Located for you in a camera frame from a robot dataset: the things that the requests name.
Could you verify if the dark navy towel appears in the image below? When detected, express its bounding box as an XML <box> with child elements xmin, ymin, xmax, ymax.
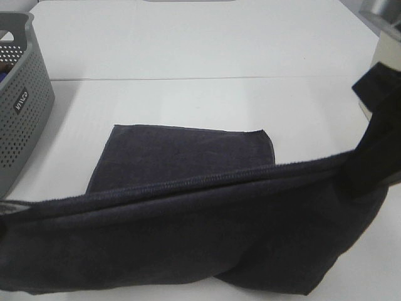
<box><xmin>1</xmin><ymin>63</ymin><xmax>400</xmax><ymax>295</ymax></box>

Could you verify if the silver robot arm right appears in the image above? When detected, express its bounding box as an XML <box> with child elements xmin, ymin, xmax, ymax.
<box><xmin>359</xmin><ymin>0</ymin><xmax>400</xmax><ymax>30</ymax></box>

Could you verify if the grey perforated plastic basket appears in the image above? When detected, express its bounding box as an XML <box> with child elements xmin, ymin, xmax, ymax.
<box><xmin>1</xmin><ymin>11</ymin><xmax>55</xmax><ymax>196</ymax></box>

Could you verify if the beige fabric storage bin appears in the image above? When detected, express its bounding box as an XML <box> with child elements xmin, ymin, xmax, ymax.
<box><xmin>353</xmin><ymin>31</ymin><xmax>400</xmax><ymax>120</ymax></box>

